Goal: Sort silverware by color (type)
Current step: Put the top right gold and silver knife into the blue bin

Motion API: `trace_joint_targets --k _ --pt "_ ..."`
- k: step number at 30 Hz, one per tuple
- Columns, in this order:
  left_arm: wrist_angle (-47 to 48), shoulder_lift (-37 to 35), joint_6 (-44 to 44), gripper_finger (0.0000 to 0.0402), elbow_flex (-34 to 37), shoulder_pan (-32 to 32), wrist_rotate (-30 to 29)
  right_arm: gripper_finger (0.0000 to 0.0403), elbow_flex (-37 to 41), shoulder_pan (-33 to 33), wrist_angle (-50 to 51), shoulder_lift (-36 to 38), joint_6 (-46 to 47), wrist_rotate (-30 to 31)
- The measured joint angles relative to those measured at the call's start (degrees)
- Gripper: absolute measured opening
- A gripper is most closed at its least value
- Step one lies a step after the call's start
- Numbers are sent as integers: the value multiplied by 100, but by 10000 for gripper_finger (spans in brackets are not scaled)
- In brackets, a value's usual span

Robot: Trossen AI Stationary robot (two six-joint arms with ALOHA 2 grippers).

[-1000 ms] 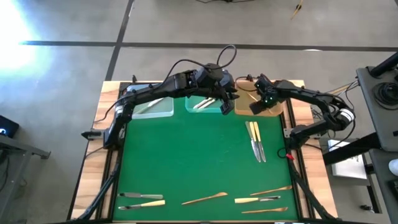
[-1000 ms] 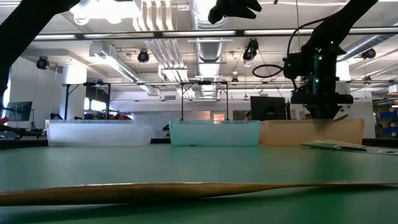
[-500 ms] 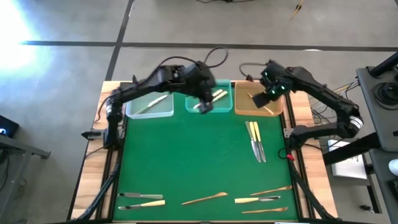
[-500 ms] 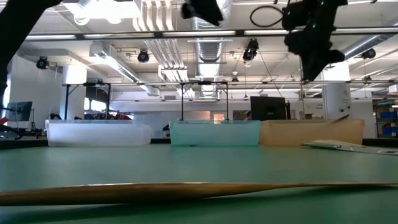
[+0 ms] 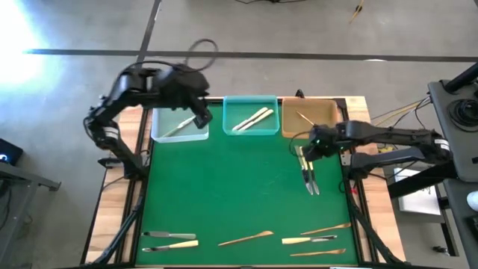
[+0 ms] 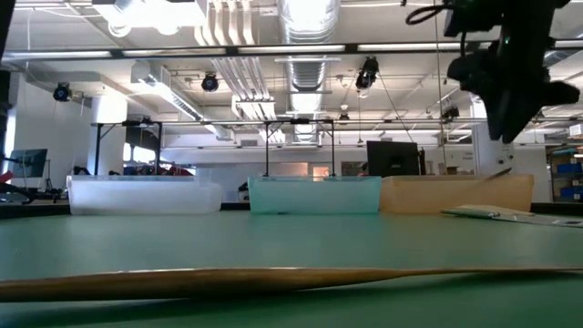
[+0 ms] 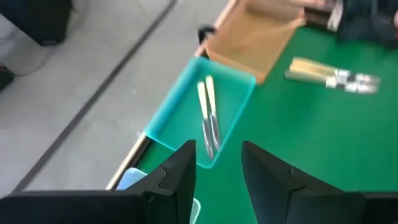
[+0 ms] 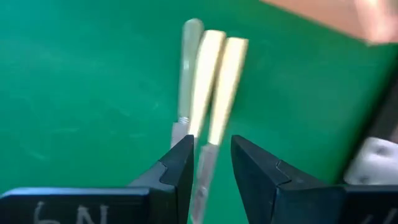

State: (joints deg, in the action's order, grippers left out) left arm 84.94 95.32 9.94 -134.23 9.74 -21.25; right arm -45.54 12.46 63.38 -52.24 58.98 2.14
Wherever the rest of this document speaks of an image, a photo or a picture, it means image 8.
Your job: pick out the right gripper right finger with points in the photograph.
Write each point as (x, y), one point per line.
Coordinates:
(311, 202)

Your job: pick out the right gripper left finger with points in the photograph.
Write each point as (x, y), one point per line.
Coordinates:
(93, 205)

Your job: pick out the white plastic block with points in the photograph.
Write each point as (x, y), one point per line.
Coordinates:
(373, 161)

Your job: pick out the green table mat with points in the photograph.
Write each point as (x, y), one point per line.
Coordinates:
(77, 93)

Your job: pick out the orange plastic bin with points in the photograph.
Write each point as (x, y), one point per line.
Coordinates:
(326, 15)

